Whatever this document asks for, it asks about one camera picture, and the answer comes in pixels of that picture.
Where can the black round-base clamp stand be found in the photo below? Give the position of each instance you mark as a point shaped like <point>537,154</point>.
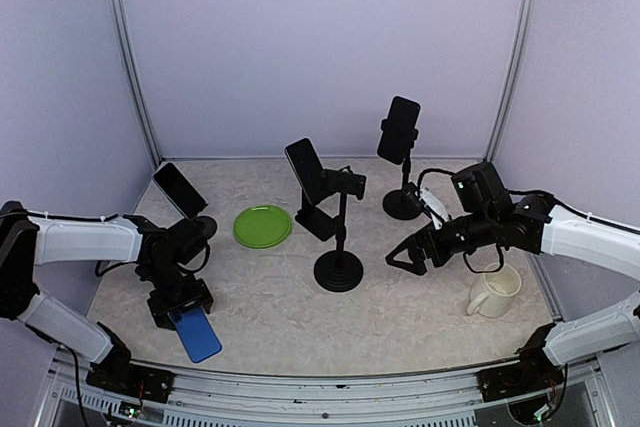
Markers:
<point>394,203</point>

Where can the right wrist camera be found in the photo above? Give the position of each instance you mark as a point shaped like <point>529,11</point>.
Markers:
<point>425,201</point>

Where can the black phone purple edge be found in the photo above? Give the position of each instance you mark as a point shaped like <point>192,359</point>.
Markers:
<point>307,168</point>

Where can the black folding phone stand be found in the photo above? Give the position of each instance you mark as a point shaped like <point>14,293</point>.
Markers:
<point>310,216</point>

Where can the green plate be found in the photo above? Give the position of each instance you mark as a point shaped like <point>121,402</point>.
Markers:
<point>262,226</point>

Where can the aluminium frame post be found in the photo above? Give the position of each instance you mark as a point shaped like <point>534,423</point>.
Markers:
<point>516,57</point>
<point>126,50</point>

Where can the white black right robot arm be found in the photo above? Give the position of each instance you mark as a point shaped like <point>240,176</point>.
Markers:
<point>537,223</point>

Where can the left aluminium frame post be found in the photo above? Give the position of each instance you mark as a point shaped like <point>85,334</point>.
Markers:
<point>126,50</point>

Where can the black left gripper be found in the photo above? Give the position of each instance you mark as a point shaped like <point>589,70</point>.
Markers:
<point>198,294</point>

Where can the black phone teal case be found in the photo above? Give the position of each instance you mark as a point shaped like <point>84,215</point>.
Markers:
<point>398,130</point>

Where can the blue phone face down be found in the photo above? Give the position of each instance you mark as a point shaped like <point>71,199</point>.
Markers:
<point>196,334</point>

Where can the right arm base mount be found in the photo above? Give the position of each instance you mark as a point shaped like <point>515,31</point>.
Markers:
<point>532,372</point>

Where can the cream ceramic mug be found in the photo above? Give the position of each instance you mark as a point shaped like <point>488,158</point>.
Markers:
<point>494,291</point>

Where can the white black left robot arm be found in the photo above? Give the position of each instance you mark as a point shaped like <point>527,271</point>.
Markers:
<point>160,256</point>

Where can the right aluminium frame post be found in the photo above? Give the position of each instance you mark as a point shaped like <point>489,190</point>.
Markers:
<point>516,57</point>

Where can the front aluminium rail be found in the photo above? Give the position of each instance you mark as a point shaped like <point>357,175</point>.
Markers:
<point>208,398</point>

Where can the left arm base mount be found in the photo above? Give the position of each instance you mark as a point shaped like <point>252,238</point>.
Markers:
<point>117,373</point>

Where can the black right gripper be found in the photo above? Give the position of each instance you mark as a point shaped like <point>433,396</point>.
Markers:
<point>424,238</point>

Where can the black tall round-base stand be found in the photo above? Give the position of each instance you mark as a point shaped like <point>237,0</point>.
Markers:
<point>338,270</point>

